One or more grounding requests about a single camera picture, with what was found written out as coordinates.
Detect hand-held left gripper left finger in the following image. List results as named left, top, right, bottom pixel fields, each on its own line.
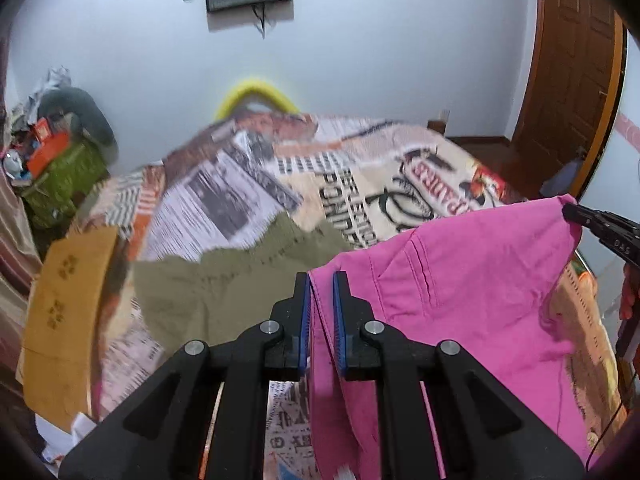
left=59, top=271, right=313, bottom=480

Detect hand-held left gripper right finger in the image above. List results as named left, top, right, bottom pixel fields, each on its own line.
left=332, top=271, right=586, bottom=480

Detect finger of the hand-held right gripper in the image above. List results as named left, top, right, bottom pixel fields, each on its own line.
left=562, top=202, right=640, bottom=264

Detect pink pants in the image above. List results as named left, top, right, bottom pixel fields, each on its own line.
left=307, top=194, right=593, bottom=480

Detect olive green pants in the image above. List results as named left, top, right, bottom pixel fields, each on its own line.
left=132, top=212, right=358, bottom=346

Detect person's right hand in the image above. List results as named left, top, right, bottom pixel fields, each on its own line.
left=619, top=262, right=640, bottom=322

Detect blue bag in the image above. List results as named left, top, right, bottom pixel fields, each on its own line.
left=546, top=156, right=587, bottom=192

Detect printed blanket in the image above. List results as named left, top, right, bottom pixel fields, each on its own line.
left=90, top=112, right=621, bottom=480

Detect brown wooden door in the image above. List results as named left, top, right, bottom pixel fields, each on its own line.
left=510, top=0, right=627, bottom=197

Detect brown cardboard sheet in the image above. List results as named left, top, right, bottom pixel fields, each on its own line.
left=22, top=225, right=121, bottom=433

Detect yellow foam tube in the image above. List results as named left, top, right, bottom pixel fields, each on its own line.
left=216, top=77, right=301, bottom=121

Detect green patterned box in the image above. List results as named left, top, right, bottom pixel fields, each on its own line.
left=20, top=139, right=111, bottom=229

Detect striped pink curtain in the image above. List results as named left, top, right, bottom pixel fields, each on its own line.
left=0, top=157, right=47, bottom=361

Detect orange box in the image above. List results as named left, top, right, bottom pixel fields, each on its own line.
left=25, top=131, right=72, bottom=177

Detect grey pillow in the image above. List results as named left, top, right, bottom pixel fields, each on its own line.
left=37, top=86, right=119, bottom=163

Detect small red box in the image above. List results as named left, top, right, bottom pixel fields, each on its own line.
left=30, top=117, right=54, bottom=144

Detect crumpled grey cloth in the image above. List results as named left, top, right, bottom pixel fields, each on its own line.
left=27, top=65, right=76, bottom=111

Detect thin black cable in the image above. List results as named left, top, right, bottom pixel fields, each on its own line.
left=584, top=367, right=632, bottom=467

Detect black television cable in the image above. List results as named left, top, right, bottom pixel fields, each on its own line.
left=251, top=3, right=269, bottom=39

